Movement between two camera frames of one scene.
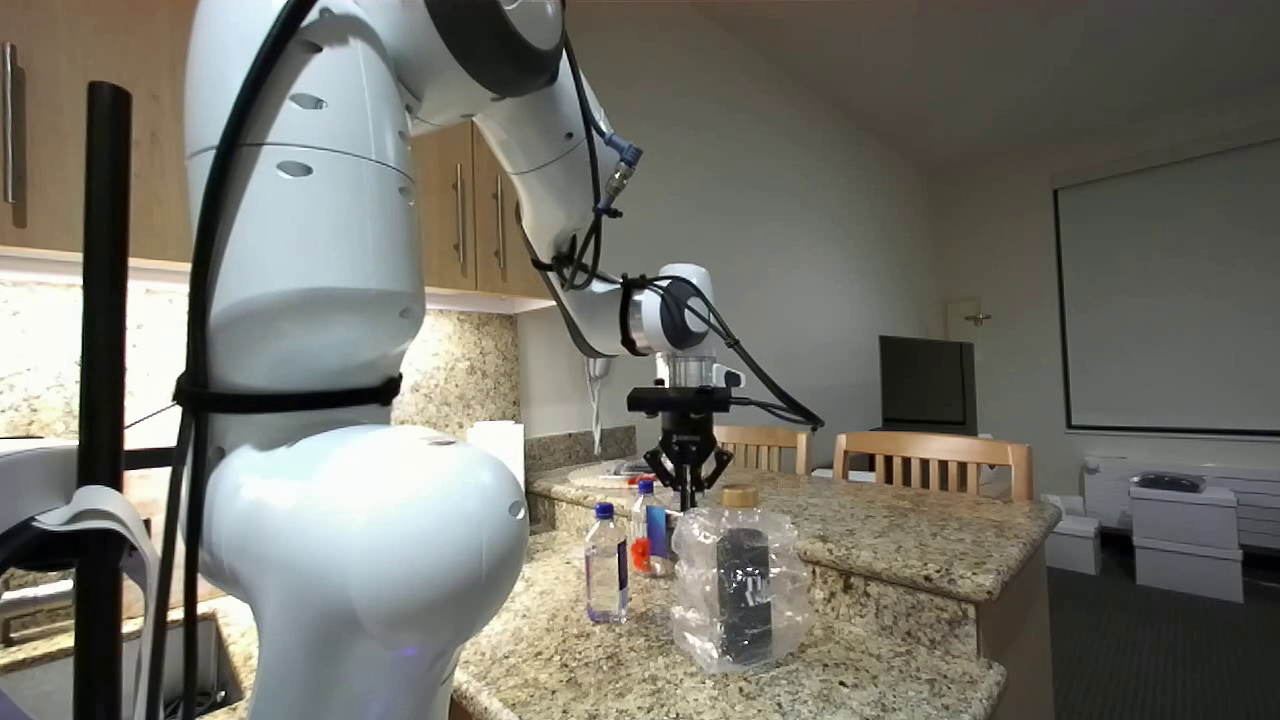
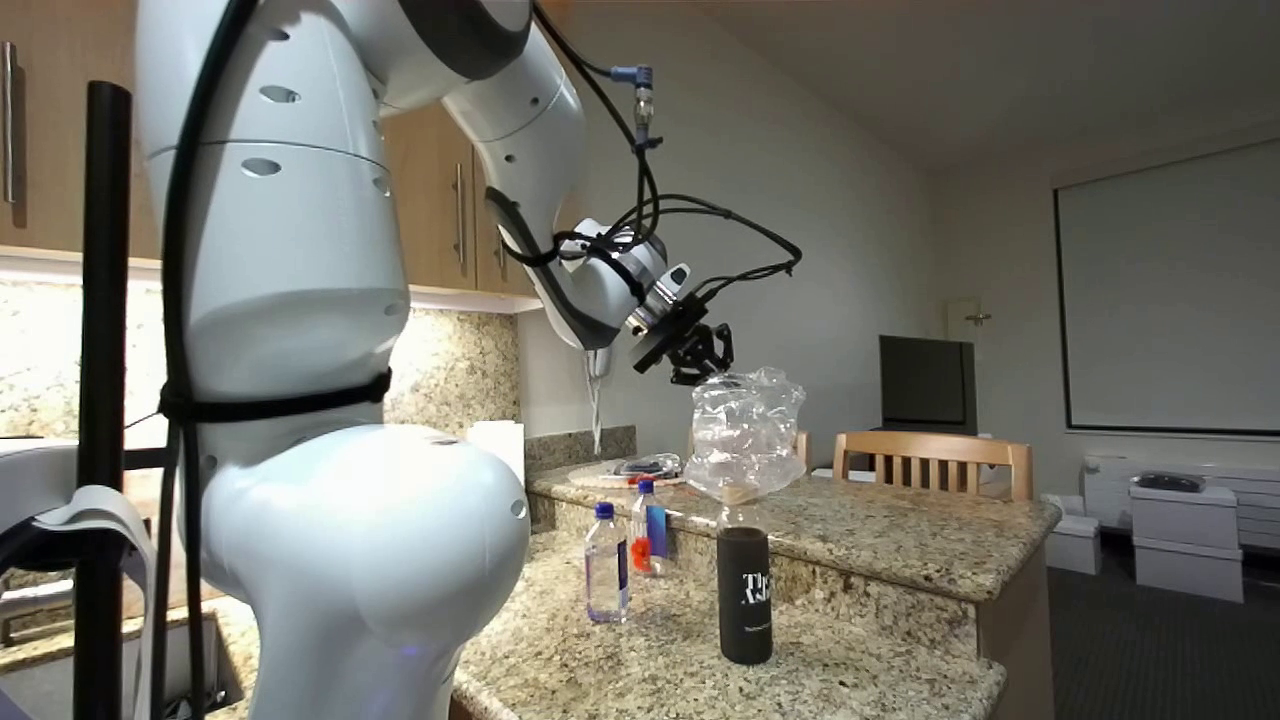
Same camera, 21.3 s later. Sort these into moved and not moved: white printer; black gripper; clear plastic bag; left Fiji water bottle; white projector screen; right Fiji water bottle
Moved: clear plastic bag; black gripper
Not moved: white projector screen; white printer; left Fiji water bottle; right Fiji water bottle
